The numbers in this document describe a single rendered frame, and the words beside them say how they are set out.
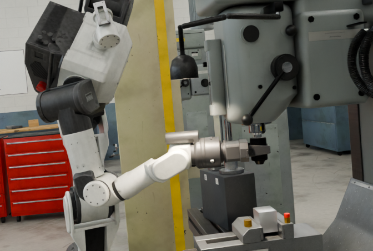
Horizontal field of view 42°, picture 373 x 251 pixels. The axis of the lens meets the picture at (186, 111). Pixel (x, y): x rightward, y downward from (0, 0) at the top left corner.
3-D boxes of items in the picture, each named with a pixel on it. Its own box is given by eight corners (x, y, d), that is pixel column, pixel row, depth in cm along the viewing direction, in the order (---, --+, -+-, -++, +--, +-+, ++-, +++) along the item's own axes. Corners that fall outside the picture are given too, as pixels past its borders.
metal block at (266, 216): (260, 234, 135) (258, 212, 135) (254, 227, 141) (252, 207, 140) (278, 231, 136) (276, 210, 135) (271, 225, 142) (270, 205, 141)
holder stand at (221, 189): (228, 231, 166) (223, 174, 165) (202, 216, 187) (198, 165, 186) (258, 224, 171) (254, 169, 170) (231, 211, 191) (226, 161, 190)
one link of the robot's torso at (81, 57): (15, 114, 166) (15, 49, 137) (51, 45, 186) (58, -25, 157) (97, 142, 169) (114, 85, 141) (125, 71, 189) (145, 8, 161)
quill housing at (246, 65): (236, 127, 126) (226, 4, 124) (216, 123, 146) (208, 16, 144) (305, 120, 129) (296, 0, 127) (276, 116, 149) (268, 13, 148)
